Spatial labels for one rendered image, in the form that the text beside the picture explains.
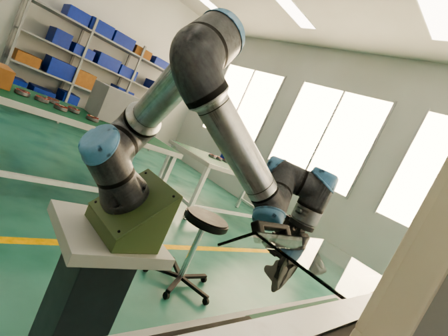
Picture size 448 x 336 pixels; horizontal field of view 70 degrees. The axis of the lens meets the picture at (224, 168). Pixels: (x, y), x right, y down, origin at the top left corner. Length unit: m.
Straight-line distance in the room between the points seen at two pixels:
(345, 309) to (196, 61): 0.50
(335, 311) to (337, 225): 5.21
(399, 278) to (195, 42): 0.55
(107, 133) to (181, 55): 0.38
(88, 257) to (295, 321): 0.78
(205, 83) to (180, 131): 7.80
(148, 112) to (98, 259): 0.42
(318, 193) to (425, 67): 4.96
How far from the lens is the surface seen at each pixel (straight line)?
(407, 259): 0.18
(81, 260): 0.92
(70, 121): 2.81
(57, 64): 6.44
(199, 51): 0.63
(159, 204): 0.97
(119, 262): 0.97
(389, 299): 0.18
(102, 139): 0.91
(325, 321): 0.20
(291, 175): 0.85
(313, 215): 0.88
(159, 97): 0.86
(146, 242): 0.99
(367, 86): 5.86
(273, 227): 0.61
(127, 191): 0.97
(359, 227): 5.30
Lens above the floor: 1.19
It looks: 7 degrees down
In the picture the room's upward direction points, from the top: 25 degrees clockwise
